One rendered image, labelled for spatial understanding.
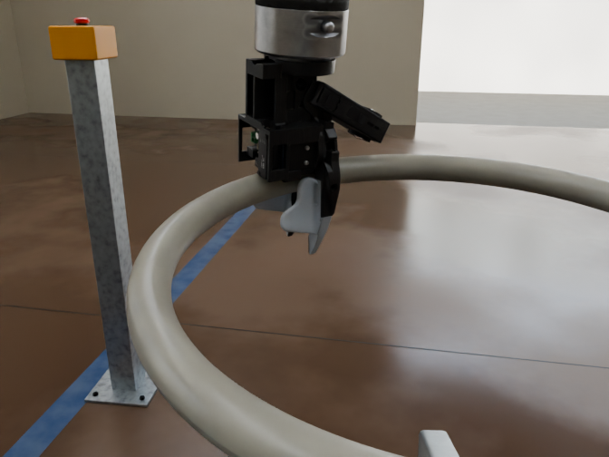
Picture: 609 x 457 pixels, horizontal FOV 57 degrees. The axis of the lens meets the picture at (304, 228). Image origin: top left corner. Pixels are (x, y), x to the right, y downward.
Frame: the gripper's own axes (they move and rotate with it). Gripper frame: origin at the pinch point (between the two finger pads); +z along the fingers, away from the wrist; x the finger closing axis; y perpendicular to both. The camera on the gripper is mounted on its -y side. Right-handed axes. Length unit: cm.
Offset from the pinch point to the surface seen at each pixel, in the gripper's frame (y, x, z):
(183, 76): -200, -585, 100
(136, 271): 23.5, 14.4, -8.3
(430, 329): -105, -70, 94
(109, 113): -2, -102, 11
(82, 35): 3, -100, -9
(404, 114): -388, -408, 118
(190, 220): 16.8, 7.5, -8.0
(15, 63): -39, -722, 102
